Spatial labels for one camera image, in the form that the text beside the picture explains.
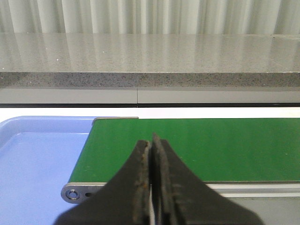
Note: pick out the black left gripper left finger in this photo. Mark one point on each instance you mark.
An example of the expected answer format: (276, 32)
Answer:
(124, 200)

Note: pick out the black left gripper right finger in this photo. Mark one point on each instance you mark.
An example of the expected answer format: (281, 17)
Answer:
(181, 198)

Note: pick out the green conveyor belt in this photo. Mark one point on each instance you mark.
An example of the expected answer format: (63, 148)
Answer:
(211, 150)

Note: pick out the blue plastic tray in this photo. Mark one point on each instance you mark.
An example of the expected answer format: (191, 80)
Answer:
(37, 156)

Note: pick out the grey granite counter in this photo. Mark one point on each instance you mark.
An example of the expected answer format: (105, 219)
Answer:
(56, 68)

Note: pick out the white pleated curtain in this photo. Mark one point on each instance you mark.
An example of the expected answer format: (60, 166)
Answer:
(151, 16)

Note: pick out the aluminium conveyor frame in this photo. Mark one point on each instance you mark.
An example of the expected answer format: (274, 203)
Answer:
(77, 193)

